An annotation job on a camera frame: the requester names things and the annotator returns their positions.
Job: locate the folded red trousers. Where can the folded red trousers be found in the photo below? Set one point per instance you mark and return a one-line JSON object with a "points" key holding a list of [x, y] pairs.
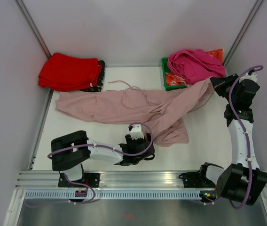
{"points": [[65, 73]]}

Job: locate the slotted grey cable duct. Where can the slotted grey cable duct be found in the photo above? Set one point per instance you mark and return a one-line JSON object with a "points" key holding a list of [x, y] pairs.
{"points": [[115, 194]]}

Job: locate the aluminium mounting rail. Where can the aluminium mounting rail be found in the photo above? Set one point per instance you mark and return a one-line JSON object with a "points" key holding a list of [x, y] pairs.
{"points": [[108, 180]]}

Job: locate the right aluminium frame post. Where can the right aluminium frame post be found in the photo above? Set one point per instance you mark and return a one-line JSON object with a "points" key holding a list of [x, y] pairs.
{"points": [[246, 25]]}

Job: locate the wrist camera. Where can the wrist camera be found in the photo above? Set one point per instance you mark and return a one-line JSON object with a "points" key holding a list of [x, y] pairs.
{"points": [[251, 75], [136, 132]]}

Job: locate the light pink trousers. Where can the light pink trousers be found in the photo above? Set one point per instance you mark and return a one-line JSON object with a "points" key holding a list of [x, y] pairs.
{"points": [[161, 110]]}

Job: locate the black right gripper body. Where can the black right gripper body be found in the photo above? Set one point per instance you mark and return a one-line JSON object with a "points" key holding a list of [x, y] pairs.
{"points": [[223, 88]]}

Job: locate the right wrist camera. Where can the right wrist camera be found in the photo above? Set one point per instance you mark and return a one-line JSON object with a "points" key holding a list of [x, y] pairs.
{"points": [[251, 75]]}

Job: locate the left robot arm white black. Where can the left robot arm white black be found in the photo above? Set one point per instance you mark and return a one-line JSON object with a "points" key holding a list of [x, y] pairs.
{"points": [[70, 151]]}

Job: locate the left aluminium frame post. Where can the left aluminium frame post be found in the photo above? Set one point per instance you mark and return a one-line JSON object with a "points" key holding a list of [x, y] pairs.
{"points": [[33, 27]]}

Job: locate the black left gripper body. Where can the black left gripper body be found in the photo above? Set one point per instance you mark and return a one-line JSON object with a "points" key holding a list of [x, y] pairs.
{"points": [[132, 142]]}

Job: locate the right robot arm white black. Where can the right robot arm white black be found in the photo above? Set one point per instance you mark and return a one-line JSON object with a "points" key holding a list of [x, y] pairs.
{"points": [[242, 181]]}

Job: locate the aluminium frame post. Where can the aluminium frame post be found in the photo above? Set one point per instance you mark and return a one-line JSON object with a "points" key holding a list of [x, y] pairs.
{"points": [[33, 27], [246, 25]]}

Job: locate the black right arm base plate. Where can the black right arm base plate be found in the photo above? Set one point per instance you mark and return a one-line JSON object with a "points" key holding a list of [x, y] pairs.
{"points": [[195, 180]]}

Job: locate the magenta crumpled trousers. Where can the magenta crumpled trousers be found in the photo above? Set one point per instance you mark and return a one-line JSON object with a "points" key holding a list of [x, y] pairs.
{"points": [[195, 65]]}

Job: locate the orange floral trousers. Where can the orange floral trousers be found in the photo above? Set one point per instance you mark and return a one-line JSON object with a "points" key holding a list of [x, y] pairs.
{"points": [[188, 67]]}

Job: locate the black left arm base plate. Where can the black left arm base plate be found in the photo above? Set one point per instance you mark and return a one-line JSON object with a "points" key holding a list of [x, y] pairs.
{"points": [[90, 179]]}

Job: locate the green plastic bin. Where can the green plastic bin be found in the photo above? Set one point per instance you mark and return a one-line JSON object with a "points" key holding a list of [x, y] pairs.
{"points": [[168, 87]]}

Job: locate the folded black patterned trousers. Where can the folded black patterned trousers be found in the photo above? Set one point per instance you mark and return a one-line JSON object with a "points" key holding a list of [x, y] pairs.
{"points": [[100, 81]]}

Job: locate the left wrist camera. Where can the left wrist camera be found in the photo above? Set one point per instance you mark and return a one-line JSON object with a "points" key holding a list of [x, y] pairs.
{"points": [[136, 132]]}

